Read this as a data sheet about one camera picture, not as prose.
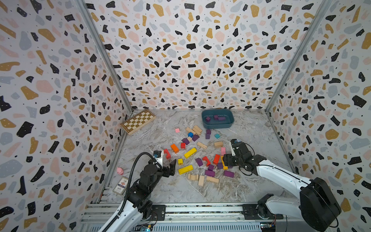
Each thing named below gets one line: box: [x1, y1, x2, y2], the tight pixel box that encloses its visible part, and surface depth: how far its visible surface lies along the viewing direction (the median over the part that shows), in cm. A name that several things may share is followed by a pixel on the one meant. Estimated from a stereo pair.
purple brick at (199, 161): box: [194, 157, 204, 167], surface depth 94 cm
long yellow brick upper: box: [184, 147, 198, 159], surface depth 99 cm
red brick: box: [213, 153, 221, 165], surface depth 94 cm
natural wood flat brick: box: [206, 175, 220, 184], surface depth 87 cm
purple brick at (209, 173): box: [204, 169, 216, 177], surface depth 89 cm
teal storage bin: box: [201, 108, 235, 129], surface depth 118 cm
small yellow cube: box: [177, 158, 184, 166], surface depth 92 cm
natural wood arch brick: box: [187, 173, 199, 180], surface depth 86 cm
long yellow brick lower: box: [178, 164, 194, 175], surface depth 90 cm
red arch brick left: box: [163, 148, 172, 160], surface depth 96 cm
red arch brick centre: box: [202, 156, 212, 167], surface depth 94 cm
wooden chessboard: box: [120, 109, 157, 135], surface depth 112 cm
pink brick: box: [220, 146, 227, 157], surface depth 99 cm
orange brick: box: [170, 143, 180, 154], surface depth 100 cm
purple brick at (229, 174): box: [223, 170, 235, 178], surface depth 90 cm
